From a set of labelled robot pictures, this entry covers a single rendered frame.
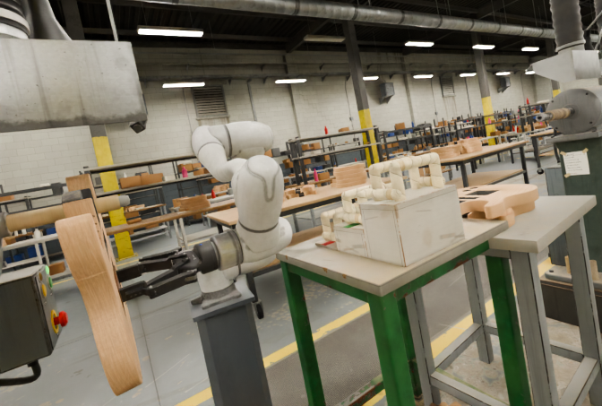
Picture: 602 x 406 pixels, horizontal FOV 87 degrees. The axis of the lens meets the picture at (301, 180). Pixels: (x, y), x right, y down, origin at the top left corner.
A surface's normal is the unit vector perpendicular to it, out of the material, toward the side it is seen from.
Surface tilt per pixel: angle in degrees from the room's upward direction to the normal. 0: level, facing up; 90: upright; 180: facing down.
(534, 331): 90
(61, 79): 90
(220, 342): 90
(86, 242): 105
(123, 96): 90
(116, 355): 100
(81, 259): 117
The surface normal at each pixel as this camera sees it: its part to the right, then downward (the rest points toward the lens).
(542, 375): -0.80, 0.18
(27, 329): 0.51, -0.05
